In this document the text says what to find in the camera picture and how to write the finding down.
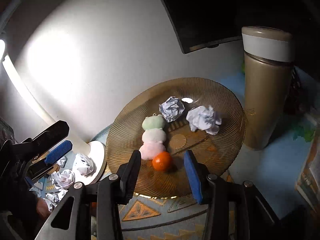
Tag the person's left hand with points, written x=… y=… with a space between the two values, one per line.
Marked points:
x=42 y=208

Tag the gold thermos bottle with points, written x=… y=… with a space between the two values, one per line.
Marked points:
x=268 y=72

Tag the tricolour plush dango toy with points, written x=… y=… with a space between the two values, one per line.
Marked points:
x=153 y=137

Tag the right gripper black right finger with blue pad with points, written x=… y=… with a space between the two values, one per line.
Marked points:
x=235 y=211

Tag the patterned blue table mat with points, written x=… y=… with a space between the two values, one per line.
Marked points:
x=274 y=170

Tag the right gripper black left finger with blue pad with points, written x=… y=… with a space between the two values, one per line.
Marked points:
x=117 y=189

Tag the white desk lamp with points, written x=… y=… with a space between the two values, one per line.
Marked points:
x=29 y=94

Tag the orange tangerine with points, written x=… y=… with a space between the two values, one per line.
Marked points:
x=162 y=162

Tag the amber ribbed glass bowl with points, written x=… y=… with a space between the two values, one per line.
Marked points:
x=217 y=152

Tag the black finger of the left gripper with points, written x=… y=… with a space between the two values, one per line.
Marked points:
x=47 y=139
x=42 y=167

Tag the white paper ball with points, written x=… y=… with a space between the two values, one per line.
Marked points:
x=172 y=109
x=204 y=119

